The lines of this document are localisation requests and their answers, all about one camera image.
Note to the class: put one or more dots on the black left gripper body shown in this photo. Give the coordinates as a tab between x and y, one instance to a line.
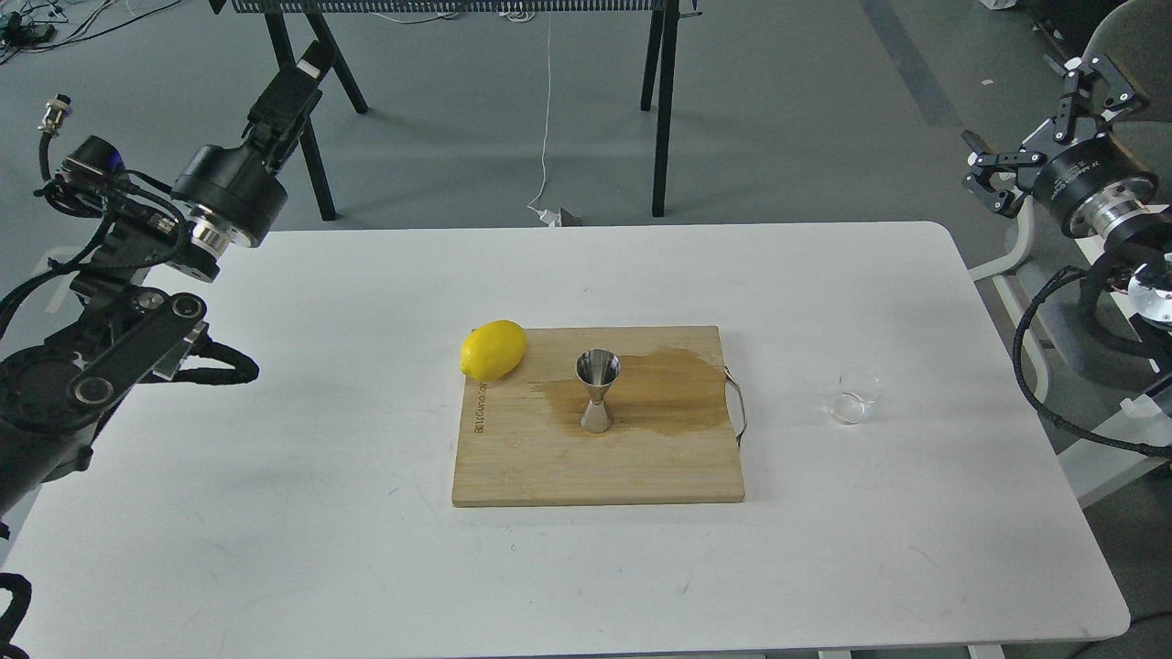
233	184

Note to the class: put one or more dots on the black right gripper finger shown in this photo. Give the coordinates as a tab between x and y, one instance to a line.
1096	94
985	165

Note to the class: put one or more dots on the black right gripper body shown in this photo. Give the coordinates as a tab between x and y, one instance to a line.
1098	188

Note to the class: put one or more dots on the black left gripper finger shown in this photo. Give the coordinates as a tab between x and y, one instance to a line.
297	85
275	121

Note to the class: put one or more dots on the small clear glass cup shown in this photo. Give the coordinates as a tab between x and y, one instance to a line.
858	391

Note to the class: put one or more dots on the steel double jigger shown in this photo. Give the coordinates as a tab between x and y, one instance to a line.
597	369

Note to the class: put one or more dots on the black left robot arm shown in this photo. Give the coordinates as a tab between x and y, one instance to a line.
58	395

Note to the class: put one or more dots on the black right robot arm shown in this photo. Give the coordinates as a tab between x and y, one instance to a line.
1123	303

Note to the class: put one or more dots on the grey office chair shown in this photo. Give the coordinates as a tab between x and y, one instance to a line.
1137	38

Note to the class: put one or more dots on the yellow lemon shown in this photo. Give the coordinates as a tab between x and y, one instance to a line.
492	350

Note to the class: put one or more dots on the bamboo cutting board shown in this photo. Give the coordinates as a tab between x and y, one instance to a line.
520	441

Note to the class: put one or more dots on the black metal table frame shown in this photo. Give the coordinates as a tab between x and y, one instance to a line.
475	121

